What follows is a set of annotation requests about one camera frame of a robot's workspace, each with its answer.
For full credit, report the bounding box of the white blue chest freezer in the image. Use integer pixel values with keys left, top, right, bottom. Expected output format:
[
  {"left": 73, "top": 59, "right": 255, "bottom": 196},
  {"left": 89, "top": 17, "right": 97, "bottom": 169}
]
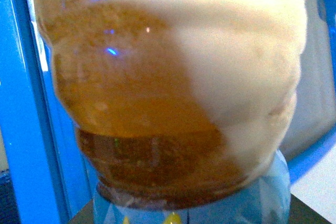
[{"left": 1, "top": 0, "right": 335, "bottom": 223}]

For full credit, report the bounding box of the amber drink bottle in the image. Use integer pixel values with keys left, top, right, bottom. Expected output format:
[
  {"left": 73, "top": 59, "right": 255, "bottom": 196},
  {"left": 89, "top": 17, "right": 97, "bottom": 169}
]
[{"left": 34, "top": 0, "right": 307, "bottom": 223}]

